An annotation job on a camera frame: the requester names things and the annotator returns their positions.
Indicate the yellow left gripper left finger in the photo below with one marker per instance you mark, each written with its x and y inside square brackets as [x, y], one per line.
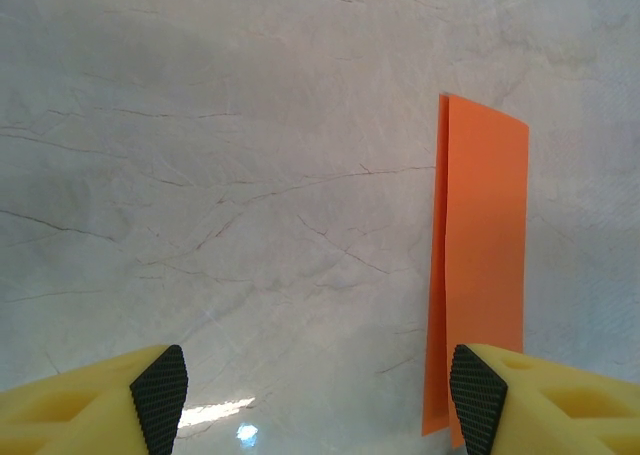
[75, 410]

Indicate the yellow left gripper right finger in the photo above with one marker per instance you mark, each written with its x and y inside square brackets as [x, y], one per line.
[550, 410]

